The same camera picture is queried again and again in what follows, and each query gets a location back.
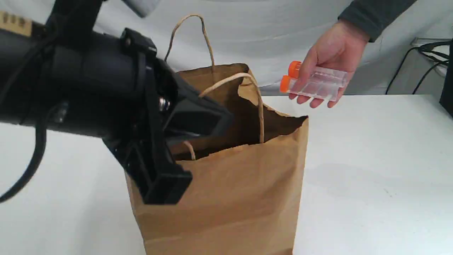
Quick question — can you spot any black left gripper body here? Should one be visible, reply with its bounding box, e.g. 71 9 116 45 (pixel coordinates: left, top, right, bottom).
103 28 193 205

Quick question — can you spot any brown paper bag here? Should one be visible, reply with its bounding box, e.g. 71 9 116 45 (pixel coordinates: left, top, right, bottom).
127 18 309 255

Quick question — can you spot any orange capped clear tube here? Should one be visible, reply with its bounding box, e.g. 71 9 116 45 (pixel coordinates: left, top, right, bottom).
288 61 348 87

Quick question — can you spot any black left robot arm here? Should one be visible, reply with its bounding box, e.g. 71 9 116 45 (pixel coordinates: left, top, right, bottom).
0 0 233 205

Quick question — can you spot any grey sleeved forearm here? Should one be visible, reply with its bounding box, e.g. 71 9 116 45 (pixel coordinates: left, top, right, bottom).
338 0 416 43

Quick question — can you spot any person's bare hand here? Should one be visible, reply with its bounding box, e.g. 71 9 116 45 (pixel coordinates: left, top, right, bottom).
295 20 370 89

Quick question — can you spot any white backdrop cloth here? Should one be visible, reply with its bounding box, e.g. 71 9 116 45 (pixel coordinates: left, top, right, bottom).
95 0 452 94

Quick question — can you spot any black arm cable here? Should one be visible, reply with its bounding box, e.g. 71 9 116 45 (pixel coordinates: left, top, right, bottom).
0 103 68 204

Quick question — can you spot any black cable bundle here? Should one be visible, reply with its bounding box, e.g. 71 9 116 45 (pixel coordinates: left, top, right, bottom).
385 40 453 95

